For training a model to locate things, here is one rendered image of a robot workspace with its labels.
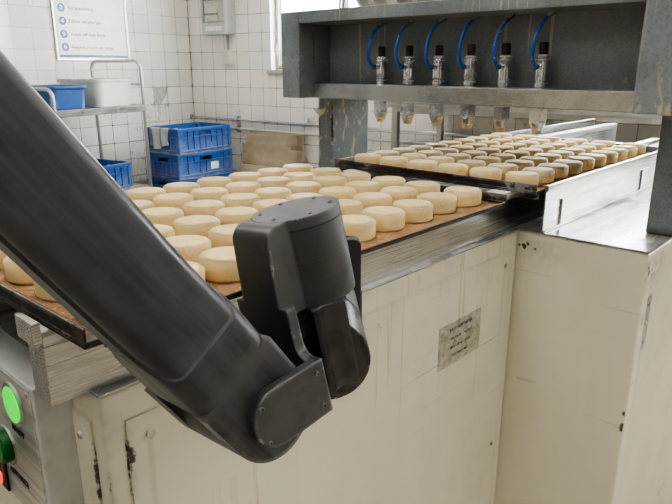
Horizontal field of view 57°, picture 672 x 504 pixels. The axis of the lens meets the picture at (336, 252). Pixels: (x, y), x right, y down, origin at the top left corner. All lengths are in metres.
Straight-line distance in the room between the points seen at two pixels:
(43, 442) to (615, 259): 0.74
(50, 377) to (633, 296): 0.75
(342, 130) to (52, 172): 1.11
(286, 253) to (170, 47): 5.72
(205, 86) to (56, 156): 5.80
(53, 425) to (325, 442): 0.30
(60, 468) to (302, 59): 0.90
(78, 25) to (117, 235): 5.25
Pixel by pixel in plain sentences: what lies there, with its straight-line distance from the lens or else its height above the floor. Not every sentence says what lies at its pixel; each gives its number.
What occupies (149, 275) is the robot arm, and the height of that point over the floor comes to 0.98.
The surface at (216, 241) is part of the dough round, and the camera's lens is 0.62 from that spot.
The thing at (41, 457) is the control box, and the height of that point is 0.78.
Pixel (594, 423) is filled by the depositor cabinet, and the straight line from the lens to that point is 1.06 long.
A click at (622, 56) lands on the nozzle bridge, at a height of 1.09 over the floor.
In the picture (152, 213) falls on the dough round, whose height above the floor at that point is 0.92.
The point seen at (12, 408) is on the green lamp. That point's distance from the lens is 0.59.
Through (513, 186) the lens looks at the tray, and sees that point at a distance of 0.97.
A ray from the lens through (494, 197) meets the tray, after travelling 0.88.
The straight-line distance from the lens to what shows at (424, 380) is 0.86.
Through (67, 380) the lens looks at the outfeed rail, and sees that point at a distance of 0.51.
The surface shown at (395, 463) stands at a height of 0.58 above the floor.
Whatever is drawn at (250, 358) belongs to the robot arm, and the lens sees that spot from 0.35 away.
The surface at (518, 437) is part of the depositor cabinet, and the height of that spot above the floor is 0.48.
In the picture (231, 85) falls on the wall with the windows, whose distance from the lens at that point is 5.84.
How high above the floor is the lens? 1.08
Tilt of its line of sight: 17 degrees down
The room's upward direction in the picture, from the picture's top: straight up
